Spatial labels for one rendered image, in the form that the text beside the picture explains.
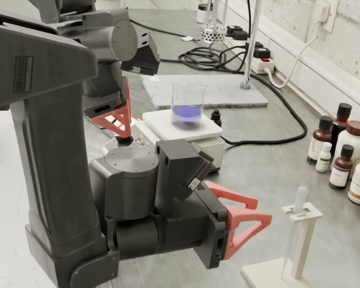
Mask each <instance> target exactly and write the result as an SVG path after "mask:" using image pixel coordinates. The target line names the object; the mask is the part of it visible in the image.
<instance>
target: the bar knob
mask: <svg viewBox="0 0 360 288"><path fill-rule="evenodd" d="M115 138H116V140H117V141H118V146H119V147H122V146H129V145H130V144H131V143H132V142H133V136H132V135H131V136H129V137H127V138H122V137H121V136H119V135H118V134H116V135H115Z"/></svg>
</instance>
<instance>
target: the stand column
mask: <svg viewBox="0 0 360 288"><path fill-rule="evenodd" d="M261 5H262V0H256V3H255V10H254V17H253V24H252V28H251V36H250V42H249V49H248V54H247V61H246V67H245V74H244V79H243V82H242V83H241V84H240V88H242V89H245V90H248V89H250V87H251V84H249V78H250V72H251V65H252V61H253V54H254V47H255V40H256V36H257V30H258V22H259V16H260V12H261Z"/></svg>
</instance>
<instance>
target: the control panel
mask: <svg viewBox="0 0 360 288"><path fill-rule="evenodd" d="M131 135H132V136H133V142H132V143H131V144H130V145H129V146H140V145H141V143H142V142H143V143H144V145H143V148H146V149H148V150H151V151H152V152H154V153H155V144H153V143H152V141H151V140H149V139H148V137H147V136H146V135H145V134H144V133H143V132H142V131H141V130H140V129H139V128H138V127H137V126H136V125H133V126H132V127H131ZM137 138H140V140H138V141H136V139H137ZM105 147H106V148H107V149H108V151H110V150H112V149H114V148H117V147H119V146H118V141H117V140H116V138H114V139H112V140H111V141H110V142H108V143H107V144H105Z"/></svg>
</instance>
